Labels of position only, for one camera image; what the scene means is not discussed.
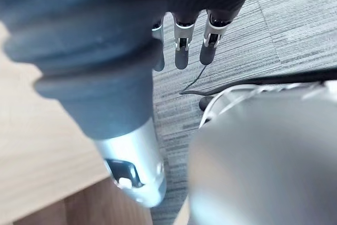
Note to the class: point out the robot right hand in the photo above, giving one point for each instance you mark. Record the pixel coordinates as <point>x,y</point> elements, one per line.
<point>87,38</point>

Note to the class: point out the dark robot foot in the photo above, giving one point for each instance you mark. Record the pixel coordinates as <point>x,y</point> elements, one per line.
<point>206,103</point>

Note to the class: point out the silver robot leg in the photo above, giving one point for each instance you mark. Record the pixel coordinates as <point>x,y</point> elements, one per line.
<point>263,156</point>

